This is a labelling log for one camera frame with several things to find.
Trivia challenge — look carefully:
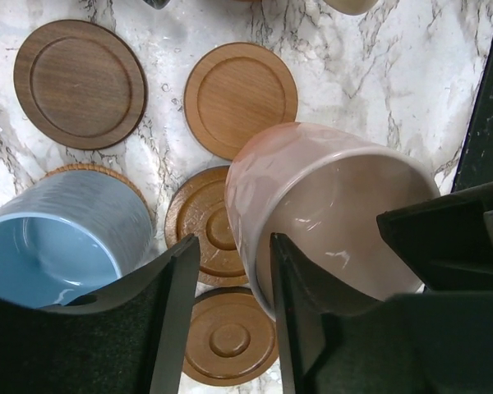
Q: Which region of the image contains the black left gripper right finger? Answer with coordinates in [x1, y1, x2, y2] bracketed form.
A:
[270, 233, 493, 393]

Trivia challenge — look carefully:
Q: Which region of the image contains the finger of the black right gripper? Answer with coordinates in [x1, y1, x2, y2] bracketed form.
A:
[376, 182, 493, 291]

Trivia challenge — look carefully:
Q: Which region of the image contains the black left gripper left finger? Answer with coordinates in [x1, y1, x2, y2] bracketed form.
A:
[0, 235, 200, 393]

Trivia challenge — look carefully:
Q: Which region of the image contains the brown ringed wooden coaster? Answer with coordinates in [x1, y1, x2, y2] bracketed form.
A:
[182, 286, 279, 387]

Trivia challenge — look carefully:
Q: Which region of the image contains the blue mug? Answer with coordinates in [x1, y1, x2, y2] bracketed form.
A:
[0, 170, 153, 308]

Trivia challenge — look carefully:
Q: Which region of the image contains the pink mug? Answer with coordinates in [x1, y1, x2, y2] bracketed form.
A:
[224, 122, 440, 316]

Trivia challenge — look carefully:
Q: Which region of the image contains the dark walnut coaster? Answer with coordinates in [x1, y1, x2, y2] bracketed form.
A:
[13, 20, 147, 150]

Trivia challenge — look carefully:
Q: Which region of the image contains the tan mug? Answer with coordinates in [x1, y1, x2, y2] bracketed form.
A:
[325, 0, 377, 16]

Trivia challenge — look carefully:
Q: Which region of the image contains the grey mug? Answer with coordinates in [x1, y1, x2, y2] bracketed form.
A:
[144, 0, 170, 10]

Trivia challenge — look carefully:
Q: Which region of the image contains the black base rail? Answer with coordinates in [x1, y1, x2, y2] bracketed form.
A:
[452, 40, 493, 192]

